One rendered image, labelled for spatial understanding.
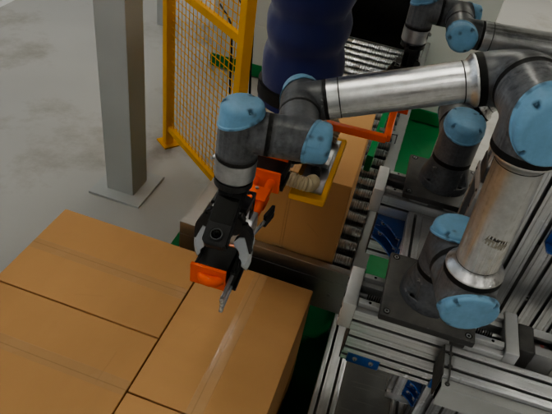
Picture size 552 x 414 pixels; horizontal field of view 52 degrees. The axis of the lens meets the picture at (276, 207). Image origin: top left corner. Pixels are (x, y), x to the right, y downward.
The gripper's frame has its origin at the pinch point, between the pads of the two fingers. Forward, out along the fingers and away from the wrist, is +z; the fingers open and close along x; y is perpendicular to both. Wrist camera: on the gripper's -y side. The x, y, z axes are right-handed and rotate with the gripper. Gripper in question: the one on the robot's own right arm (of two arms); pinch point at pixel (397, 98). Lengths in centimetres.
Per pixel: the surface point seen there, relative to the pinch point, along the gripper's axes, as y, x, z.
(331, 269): 22, -6, 59
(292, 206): 18.0, -24.4, 39.2
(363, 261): 12, 4, 60
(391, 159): -60, 6, 62
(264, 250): 22, -31, 59
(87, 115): -111, -186, 120
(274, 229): 18, -29, 52
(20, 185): -33, -180, 119
